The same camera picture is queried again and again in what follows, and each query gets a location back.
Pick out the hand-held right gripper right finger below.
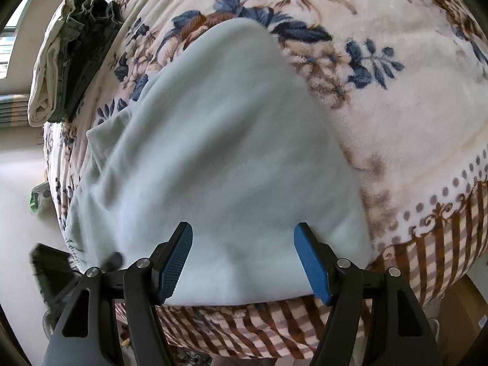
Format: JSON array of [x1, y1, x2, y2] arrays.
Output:
[[293, 222, 445, 366]]

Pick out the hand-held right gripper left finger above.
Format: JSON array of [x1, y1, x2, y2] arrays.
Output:
[[42, 221, 194, 366]]

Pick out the pale green fleece pants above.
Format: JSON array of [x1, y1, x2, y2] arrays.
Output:
[[65, 17, 374, 307]]

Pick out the dark green folded pants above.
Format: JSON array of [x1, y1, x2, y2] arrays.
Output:
[[51, 0, 124, 123]]

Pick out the green plastic bag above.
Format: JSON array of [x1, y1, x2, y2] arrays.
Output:
[[30, 183, 50, 212]]

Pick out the cardboard box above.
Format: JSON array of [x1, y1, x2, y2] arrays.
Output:
[[438, 274, 488, 366]]

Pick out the floral plush blanket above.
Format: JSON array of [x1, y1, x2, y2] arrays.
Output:
[[42, 0, 488, 359]]

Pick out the cream folded cloth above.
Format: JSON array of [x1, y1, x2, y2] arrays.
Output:
[[27, 0, 73, 127]]

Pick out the window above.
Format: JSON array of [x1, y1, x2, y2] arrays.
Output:
[[0, 0, 32, 81]]

